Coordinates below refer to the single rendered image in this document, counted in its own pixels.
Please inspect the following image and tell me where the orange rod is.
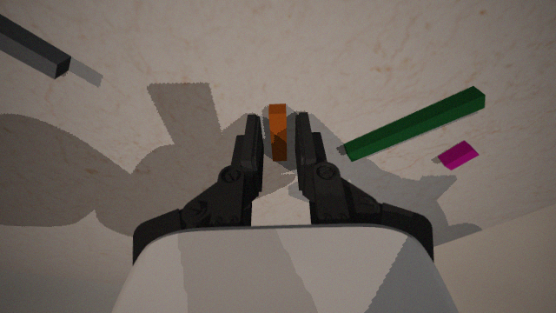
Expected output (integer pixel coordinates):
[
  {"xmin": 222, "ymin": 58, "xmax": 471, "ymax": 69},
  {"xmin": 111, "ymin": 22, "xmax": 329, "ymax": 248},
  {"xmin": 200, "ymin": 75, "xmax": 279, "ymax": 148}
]
[{"xmin": 268, "ymin": 103, "xmax": 287, "ymax": 162}]

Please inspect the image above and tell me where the dark grey rod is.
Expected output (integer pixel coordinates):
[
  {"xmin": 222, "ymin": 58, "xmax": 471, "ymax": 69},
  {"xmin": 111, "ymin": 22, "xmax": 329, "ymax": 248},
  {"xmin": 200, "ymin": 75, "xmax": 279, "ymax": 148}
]
[{"xmin": 0, "ymin": 14, "xmax": 71, "ymax": 79}]

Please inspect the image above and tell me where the magenta block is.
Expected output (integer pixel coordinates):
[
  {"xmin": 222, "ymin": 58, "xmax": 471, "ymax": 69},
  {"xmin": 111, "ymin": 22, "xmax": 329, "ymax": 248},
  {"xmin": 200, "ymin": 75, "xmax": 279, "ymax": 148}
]
[{"xmin": 438, "ymin": 140, "xmax": 479, "ymax": 170}]

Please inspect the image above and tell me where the green rod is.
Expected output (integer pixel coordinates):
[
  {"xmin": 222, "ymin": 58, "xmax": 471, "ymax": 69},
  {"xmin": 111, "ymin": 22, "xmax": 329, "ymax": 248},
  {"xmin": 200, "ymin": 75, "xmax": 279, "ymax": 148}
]
[{"xmin": 343, "ymin": 86, "xmax": 486, "ymax": 162}]

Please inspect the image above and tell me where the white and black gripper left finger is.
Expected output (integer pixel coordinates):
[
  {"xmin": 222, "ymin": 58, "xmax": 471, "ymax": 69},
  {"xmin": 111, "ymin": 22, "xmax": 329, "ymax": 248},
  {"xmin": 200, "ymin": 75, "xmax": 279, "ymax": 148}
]
[{"xmin": 133, "ymin": 115, "xmax": 264, "ymax": 265}]

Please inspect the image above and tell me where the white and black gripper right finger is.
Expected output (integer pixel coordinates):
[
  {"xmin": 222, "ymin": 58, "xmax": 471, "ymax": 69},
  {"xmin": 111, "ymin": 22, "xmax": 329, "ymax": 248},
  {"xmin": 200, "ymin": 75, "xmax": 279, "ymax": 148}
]
[{"xmin": 295, "ymin": 112, "xmax": 434, "ymax": 261}]

